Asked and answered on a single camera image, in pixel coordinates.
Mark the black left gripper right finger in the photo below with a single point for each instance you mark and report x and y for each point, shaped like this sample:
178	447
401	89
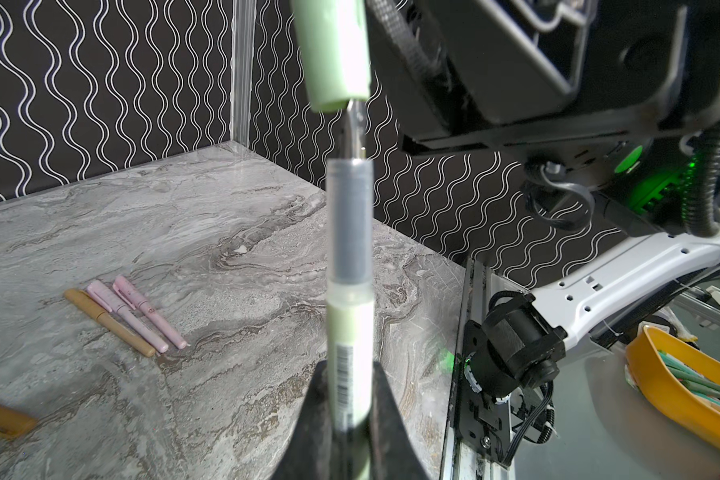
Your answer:
392	455

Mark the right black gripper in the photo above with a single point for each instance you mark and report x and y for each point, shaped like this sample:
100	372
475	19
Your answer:
471	75

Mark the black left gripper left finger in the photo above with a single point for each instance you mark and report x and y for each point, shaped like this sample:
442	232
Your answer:
308	453

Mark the green pen cap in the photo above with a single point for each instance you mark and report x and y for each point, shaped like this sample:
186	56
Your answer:
333	40

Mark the pink pen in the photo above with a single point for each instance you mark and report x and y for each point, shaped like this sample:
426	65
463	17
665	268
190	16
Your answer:
138	301

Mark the white pen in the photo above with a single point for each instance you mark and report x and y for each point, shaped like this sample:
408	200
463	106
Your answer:
109	300

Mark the tan pen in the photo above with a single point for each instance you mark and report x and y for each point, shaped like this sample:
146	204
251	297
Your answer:
92	309

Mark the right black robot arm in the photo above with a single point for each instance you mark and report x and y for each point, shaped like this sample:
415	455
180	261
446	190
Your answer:
663	193

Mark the yellow plastic bin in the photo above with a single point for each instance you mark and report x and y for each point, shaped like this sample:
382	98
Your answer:
680	381

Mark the aluminium corner post right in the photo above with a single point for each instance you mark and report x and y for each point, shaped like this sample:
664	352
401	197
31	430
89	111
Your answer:
243	29

